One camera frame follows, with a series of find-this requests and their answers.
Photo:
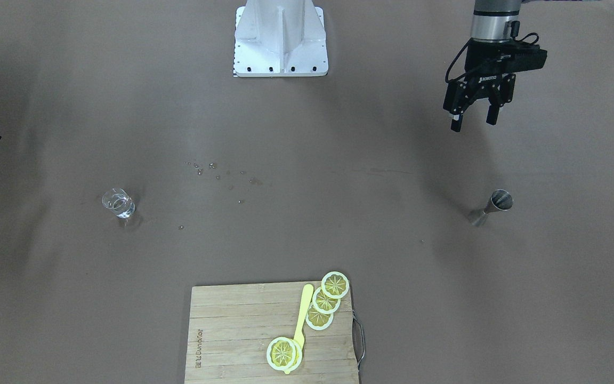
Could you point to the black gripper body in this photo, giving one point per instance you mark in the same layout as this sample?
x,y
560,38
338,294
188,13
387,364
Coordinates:
x,y
482,65

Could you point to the steel cocktail jigger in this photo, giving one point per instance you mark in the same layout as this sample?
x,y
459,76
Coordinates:
x,y
499,201

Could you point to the clear glass measuring cup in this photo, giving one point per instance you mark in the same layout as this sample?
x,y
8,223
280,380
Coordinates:
x,y
119,203

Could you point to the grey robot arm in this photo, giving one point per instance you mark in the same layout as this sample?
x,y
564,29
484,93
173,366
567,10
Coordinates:
x,y
493,21

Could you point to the lemon slice at board corner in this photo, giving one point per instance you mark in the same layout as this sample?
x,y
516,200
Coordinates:
x,y
335,285

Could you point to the middle lemon slice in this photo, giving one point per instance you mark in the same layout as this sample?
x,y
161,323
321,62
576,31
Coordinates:
x,y
323,303

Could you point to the inner lemon slice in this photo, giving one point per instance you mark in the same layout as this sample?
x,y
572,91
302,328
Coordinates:
x,y
317,320

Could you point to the lemon slice on knife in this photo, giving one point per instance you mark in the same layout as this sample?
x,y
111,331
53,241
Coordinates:
x,y
284,354

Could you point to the bamboo cutting board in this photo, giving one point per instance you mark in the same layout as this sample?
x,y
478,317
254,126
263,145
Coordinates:
x,y
231,326

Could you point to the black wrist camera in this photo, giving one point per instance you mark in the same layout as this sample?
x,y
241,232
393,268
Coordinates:
x,y
514,58

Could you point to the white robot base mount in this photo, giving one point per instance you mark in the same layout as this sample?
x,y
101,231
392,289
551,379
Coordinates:
x,y
280,39

